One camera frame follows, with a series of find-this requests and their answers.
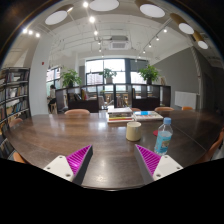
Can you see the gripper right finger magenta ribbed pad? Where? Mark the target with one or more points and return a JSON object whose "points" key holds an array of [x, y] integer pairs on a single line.
{"points": [[152, 166]]}

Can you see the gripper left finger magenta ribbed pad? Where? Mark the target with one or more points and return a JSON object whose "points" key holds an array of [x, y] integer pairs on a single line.
{"points": [[72, 167]]}

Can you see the clear plastic water bottle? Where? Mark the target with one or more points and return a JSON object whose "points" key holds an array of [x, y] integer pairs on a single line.
{"points": [[164, 136]]}

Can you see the red round coaster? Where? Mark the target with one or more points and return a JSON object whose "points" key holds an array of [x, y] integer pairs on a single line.
{"points": [[155, 133]]}

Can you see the cream ceramic cup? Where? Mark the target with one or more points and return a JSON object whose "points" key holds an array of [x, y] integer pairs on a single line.
{"points": [[133, 131]]}

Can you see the flat book with blue cover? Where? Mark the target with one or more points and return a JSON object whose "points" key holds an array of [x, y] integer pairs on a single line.
{"points": [[146, 115]]}

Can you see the orange chair near left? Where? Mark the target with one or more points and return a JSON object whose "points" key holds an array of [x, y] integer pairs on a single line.
{"points": [[18, 158]]}

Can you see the orange chair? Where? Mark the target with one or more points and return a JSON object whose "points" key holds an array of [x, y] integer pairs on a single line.
{"points": [[163, 109], [18, 158], [209, 154], [77, 111], [187, 108], [14, 122], [135, 109]]}

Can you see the orange chair back left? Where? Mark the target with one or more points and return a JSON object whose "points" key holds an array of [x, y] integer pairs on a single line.
{"points": [[77, 111]]}

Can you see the orange chair back right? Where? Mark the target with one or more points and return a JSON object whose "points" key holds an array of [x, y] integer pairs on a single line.
{"points": [[163, 109]]}

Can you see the orange chair back centre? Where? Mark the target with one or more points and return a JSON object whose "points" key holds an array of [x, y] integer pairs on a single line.
{"points": [[135, 109]]}

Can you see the stack of books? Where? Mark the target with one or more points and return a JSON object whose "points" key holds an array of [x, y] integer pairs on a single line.
{"points": [[124, 114]]}

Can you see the orange chair far right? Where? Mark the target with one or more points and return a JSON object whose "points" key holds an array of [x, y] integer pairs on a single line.
{"points": [[187, 108]]}

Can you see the low dark shelf divider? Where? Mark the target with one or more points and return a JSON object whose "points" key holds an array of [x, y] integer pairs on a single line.
{"points": [[102, 96]]}

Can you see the seated person in background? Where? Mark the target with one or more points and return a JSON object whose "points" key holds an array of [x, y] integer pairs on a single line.
{"points": [[52, 97]]}

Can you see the orange chair left side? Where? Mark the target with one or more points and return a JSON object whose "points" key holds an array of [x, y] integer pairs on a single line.
{"points": [[14, 122]]}

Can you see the orange chair right side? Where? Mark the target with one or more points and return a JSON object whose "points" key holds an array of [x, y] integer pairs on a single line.
{"points": [[209, 154]]}

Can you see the left potted green plant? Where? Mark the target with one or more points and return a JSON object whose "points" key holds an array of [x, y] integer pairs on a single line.
{"points": [[70, 78]]}

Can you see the potted green plant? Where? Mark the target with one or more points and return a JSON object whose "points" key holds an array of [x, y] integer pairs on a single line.
{"points": [[149, 74], [70, 78], [108, 74]]}

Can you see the right potted green plant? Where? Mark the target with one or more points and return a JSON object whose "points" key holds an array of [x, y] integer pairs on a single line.
{"points": [[149, 74]]}

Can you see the middle potted green plant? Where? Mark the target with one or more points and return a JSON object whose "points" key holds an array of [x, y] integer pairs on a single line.
{"points": [[108, 74]]}

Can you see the tall bookshelf with books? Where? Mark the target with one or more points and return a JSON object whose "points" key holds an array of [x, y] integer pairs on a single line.
{"points": [[14, 102]]}

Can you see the ceiling air conditioner unit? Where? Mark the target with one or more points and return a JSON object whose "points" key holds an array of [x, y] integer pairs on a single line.
{"points": [[118, 43]]}

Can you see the white wall radiator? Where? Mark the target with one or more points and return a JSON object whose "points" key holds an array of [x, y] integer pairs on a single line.
{"points": [[185, 99]]}

